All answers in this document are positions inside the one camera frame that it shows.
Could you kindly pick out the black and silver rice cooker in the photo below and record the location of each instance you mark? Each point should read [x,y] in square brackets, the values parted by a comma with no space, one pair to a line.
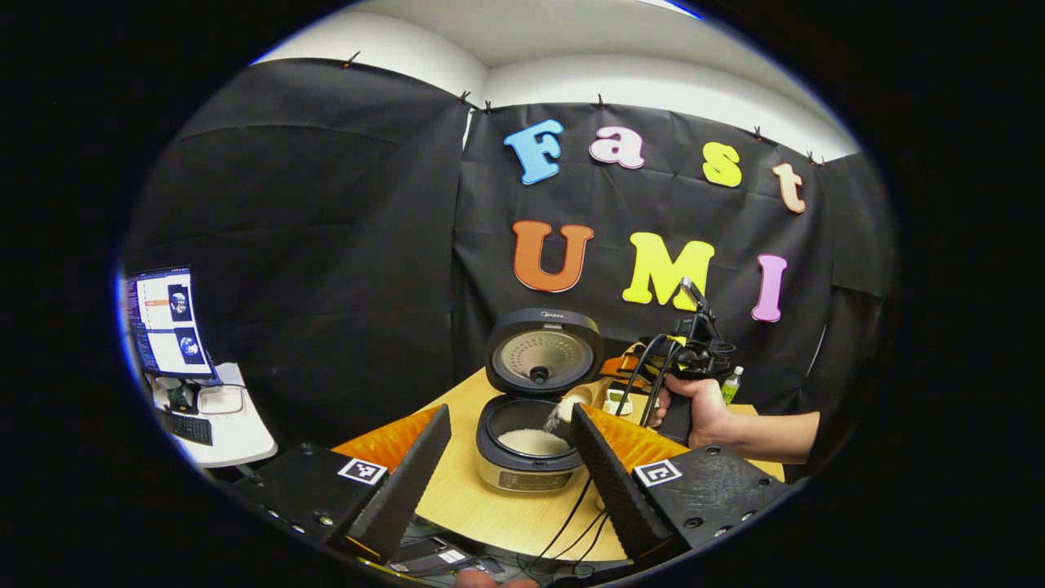
[543,355]

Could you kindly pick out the black backdrop cloth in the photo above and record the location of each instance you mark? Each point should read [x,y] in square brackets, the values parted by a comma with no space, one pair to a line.
[326,245]

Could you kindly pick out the black keyboard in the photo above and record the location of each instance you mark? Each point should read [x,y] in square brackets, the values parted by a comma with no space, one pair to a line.
[188,427]

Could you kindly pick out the white rice pile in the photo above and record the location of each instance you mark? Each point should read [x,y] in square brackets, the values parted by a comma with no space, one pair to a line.
[535,443]

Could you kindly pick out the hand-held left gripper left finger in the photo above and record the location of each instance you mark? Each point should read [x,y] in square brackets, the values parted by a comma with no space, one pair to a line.
[404,482]

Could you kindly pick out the green tea bottle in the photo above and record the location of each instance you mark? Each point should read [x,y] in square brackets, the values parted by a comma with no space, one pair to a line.
[732,388]

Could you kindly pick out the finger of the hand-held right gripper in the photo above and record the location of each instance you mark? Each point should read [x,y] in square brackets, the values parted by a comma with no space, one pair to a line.
[635,367]

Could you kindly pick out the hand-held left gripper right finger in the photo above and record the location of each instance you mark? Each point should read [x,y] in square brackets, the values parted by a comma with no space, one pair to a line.
[616,482]

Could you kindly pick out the dark flat device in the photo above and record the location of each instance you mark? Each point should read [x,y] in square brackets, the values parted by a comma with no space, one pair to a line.
[429,555]

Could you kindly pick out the computer monitor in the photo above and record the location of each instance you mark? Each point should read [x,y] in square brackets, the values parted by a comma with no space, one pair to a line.
[167,322]

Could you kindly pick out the white tray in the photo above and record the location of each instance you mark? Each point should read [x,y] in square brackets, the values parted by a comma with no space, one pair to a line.
[220,400]

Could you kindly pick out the wooden spoon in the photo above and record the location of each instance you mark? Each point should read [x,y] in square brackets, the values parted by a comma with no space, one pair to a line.
[575,402]

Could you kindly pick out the white side table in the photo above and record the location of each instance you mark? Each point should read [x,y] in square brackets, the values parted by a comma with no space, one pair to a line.
[245,437]

